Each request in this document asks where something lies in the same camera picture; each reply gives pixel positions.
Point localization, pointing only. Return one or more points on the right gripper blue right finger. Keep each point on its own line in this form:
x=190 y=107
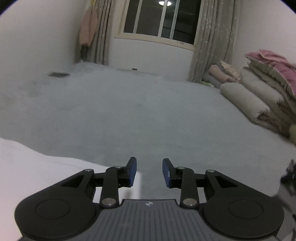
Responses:
x=167 y=167

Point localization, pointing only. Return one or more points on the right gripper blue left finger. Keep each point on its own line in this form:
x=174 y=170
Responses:
x=131 y=170

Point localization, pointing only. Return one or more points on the white long sleeve sweatshirt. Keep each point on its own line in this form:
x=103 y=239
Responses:
x=57 y=198

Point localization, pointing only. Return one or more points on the grey bed blanket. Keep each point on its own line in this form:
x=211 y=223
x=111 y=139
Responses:
x=105 y=116

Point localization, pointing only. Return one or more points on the rolled pink beige blanket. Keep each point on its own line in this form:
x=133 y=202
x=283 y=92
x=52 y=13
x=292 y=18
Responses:
x=220 y=73

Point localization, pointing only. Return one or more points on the black phone on bed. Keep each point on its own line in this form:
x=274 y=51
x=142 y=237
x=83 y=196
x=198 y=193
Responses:
x=58 y=74

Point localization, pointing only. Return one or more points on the beige left curtain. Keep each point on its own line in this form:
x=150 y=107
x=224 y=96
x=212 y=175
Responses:
x=108 y=13

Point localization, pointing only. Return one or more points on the beige curtain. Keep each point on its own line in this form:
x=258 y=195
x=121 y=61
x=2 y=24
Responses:
x=108 y=13
x=215 y=36

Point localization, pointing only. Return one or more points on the dark grey garment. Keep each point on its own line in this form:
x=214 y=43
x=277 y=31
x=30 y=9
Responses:
x=286 y=192

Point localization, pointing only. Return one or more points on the cream plush toy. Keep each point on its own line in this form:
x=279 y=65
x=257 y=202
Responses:
x=292 y=132

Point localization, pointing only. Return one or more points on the beige right curtain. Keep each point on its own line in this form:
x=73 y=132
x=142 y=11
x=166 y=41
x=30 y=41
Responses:
x=215 y=36

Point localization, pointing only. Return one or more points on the pink hanging garment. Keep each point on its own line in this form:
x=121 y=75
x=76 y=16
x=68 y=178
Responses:
x=88 y=26

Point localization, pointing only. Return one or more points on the pink pillow on quilts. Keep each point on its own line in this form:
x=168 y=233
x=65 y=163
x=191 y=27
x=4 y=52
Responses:
x=275 y=66

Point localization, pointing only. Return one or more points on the window with cream frame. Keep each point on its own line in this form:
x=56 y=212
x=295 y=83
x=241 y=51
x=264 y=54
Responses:
x=173 y=23

